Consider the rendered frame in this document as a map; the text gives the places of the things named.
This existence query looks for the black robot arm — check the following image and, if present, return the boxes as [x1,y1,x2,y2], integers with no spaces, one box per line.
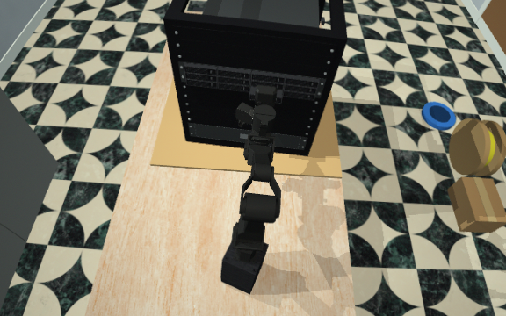
[231,103,281,263]

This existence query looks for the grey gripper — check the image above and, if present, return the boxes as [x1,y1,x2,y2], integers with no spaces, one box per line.
[255,85,278,108]

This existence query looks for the tan flat board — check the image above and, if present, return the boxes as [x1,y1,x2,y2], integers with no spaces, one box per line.
[150,77,342,178]

